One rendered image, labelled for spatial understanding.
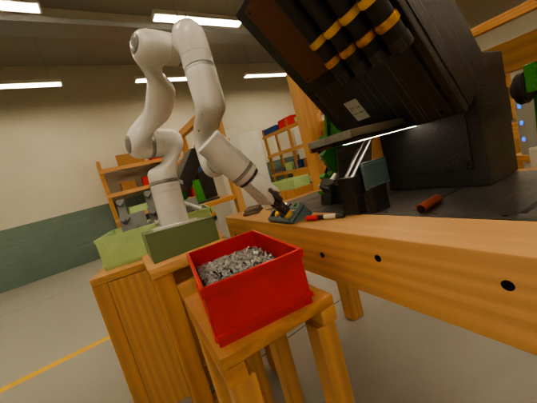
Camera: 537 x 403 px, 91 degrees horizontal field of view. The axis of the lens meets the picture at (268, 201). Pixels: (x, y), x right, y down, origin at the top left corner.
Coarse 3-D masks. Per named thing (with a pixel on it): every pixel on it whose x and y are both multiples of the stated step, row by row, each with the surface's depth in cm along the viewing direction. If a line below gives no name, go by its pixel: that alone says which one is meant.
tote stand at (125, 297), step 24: (96, 288) 129; (120, 288) 132; (144, 288) 136; (120, 312) 133; (144, 312) 136; (120, 336) 133; (144, 336) 137; (168, 336) 141; (120, 360) 134; (144, 360) 137; (168, 360) 141; (144, 384) 138; (168, 384) 142
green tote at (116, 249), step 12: (204, 204) 185; (192, 216) 152; (204, 216) 154; (120, 228) 177; (144, 228) 144; (96, 240) 137; (108, 240) 139; (120, 240) 141; (132, 240) 143; (108, 252) 140; (120, 252) 141; (132, 252) 143; (144, 252) 145; (108, 264) 140; (120, 264) 142
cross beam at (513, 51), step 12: (528, 36) 76; (492, 48) 83; (504, 48) 81; (516, 48) 79; (528, 48) 77; (504, 60) 82; (516, 60) 80; (528, 60) 77; (504, 72) 83; (324, 132) 157
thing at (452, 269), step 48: (288, 240) 87; (336, 240) 66; (384, 240) 53; (432, 240) 46; (480, 240) 42; (528, 240) 38; (384, 288) 57; (432, 288) 47; (480, 288) 40; (528, 288) 35; (528, 336) 37
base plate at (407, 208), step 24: (408, 192) 86; (432, 192) 78; (456, 192) 71; (480, 192) 66; (504, 192) 61; (528, 192) 57; (432, 216) 58; (456, 216) 54; (480, 216) 51; (504, 216) 48; (528, 216) 46
